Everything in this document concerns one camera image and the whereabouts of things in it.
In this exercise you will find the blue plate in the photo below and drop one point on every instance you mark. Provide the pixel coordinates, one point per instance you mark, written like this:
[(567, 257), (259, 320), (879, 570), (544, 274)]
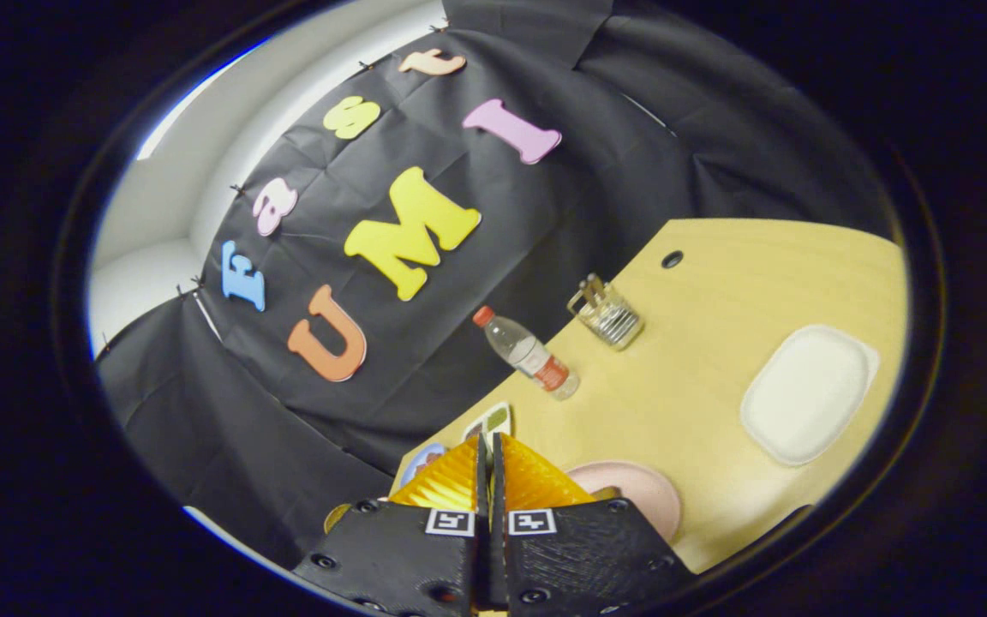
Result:
[(418, 463)]

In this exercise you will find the black table grommet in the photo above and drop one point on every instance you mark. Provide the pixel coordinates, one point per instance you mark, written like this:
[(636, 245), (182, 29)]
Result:
[(672, 259)]

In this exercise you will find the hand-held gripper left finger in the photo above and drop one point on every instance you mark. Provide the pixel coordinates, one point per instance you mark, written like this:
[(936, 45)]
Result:
[(408, 557)]

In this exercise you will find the wooden utensils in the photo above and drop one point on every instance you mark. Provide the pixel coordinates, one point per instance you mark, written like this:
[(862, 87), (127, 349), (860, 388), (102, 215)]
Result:
[(594, 290)]

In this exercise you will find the white square plate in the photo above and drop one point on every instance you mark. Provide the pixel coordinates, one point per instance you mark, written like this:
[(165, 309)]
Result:
[(809, 394)]

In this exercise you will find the clear bottle red cap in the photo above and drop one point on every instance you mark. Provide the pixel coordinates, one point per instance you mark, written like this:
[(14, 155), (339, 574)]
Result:
[(528, 353)]

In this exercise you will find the white divided seasoning tray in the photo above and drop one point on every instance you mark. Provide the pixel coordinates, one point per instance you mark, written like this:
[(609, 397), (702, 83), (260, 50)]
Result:
[(493, 420)]

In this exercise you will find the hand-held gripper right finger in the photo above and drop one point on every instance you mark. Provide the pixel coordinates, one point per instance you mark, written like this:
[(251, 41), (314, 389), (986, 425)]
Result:
[(579, 557)]

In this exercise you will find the pink plate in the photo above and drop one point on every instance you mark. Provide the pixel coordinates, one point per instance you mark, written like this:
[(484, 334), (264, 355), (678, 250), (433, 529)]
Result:
[(648, 493)]

